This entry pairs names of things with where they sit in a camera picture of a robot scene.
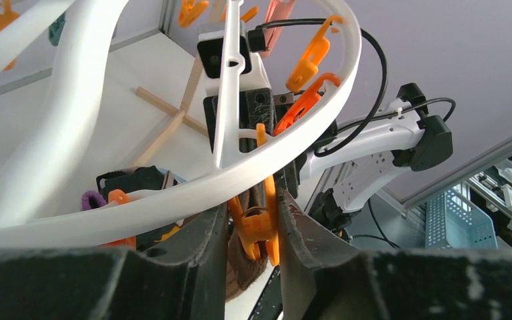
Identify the orange clothespin clip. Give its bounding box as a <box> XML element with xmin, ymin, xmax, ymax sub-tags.
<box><xmin>103</xmin><ymin>189</ymin><xmax>137</xmax><ymax>249</ymax></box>
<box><xmin>228</xmin><ymin>123</ymin><xmax>281</xmax><ymax>267</ymax></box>

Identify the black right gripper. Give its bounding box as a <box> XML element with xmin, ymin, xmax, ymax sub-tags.
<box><xmin>203</xmin><ymin>87</ymin><xmax>276</xmax><ymax>151</ymax></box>

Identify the pile of mixed socks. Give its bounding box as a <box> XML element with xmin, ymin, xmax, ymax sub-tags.
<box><xmin>96</xmin><ymin>165</ymin><xmax>185</xmax><ymax>251</ymax></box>

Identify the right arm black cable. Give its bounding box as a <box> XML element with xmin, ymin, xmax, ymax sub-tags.
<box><xmin>247</xmin><ymin>18</ymin><xmax>457</xmax><ymax>159</ymax></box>

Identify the purple striped sock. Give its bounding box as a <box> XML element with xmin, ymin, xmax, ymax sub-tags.
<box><xmin>81</xmin><ymin>191</ymin><xmax>107</xmax><ymax>211</ymax></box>

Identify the spare light blue basket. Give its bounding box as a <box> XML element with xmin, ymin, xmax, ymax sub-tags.
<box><xmin>425</xmin><ymin>189</ymin><xmax>498</xmax><ymax>250</ymax></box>

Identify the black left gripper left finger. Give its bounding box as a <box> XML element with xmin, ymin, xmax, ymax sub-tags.
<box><xmin>143</xmin><ymin>204</ymin><xmax>229</xmax><ymax>319</ymax></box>

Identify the wooden clothes rack frame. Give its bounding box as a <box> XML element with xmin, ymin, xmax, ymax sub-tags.
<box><xmin>132</xmin><ymin>56</ymin><xmax>209</xmax><ymax>166</ymax></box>

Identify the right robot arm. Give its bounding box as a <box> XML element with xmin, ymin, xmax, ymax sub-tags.
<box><xmin>274</xmin><ymin>83</ymin><xmax>456</xmax><ymax>230</ymax></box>

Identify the tan brown sock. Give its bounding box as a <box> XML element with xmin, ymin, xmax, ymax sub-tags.
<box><xmin>225</xmin><ymin>186</ymin><xmax>267</xmax><ymax>303</ymax></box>

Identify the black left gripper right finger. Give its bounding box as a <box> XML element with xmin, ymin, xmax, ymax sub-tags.
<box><xmin>278</xmin><ymin>189</ymin><xmax>359</xmax><ymax>319</ymax></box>

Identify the white round clip hanger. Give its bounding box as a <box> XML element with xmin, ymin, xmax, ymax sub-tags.
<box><xmin>0</xmin><ymin>1</ymin><xmax>361</xmax><ymax>248</ymax></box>

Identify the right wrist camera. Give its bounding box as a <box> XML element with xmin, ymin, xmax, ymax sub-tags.
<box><xmin>197</xmin><ymin>21</ymin><xmax>271</xmax><ymax>97</ymax></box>

